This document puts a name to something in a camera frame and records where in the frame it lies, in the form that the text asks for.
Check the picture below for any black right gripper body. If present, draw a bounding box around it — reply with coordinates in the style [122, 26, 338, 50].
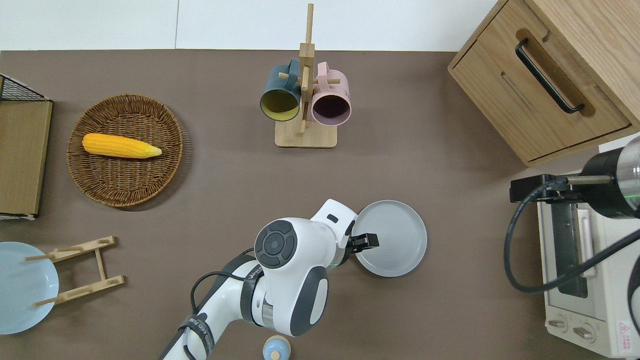
[509, 174, 557, 204]

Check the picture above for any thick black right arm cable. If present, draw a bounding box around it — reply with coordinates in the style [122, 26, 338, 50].
[503, 181, 640, 295]

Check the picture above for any brown table mat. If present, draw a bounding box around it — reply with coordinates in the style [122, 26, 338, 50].
[0, 49, 640, 360]

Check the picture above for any black cabinet handle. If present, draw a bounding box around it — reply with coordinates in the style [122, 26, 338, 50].
[514, 38, 585, 115]

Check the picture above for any teal mug yellow inside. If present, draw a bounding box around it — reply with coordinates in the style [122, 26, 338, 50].
[259, 58, 303, 122]

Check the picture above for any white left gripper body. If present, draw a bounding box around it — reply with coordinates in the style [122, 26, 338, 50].
[309, 198, 359, 251]

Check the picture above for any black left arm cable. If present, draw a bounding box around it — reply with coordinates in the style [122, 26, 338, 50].
[188, 247, 261, 360]

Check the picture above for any pink mug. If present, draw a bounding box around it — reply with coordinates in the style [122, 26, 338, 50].
[310, 61, 352, 126]

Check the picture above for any wooden dish rack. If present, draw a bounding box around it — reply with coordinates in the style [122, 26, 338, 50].
[23, 235, 125, 307]

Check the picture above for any wire grid rack with board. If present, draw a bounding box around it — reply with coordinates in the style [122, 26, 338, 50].
[0, 73, 54, 221]

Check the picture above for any white toaster oven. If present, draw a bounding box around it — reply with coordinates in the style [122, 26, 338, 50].
[537, 172, 640, 359]

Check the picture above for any round wicker basket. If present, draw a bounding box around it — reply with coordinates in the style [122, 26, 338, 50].
[66, 94, 185, 208]

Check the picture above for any yellow corn cob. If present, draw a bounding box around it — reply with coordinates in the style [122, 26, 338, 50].
[82, 133, 163, 160]

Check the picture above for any wooden cabinet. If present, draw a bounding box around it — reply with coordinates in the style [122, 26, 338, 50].
[448, 0, 640, 168]

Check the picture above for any light blue plate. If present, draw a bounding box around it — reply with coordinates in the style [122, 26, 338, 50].
[0, 241, 60, 335]

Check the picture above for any wooden mug tree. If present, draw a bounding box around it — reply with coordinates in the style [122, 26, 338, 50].
[274, 3, 342, 149]

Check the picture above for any gray ceramic plate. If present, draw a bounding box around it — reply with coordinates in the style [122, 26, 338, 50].
[352, 200, 428, 278]

